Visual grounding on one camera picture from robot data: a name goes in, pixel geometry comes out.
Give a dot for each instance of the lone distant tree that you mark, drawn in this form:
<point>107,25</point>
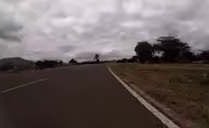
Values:
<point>96,57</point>

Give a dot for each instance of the grey asphalt road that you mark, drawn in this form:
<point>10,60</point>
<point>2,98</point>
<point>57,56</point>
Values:
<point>75,100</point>

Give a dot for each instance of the row of dark bushes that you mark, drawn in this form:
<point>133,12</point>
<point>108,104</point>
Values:
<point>47,64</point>

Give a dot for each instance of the white painted edge line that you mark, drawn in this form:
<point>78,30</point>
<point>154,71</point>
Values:
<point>148,106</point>

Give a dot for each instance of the clump of dark trees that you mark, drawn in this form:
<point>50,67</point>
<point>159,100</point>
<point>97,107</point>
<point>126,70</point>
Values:
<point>172,50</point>

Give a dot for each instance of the dry grass verge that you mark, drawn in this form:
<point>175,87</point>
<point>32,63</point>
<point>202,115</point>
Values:
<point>178,90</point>

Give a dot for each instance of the white dashed centre line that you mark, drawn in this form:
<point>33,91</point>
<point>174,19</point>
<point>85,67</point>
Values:
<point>23,85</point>

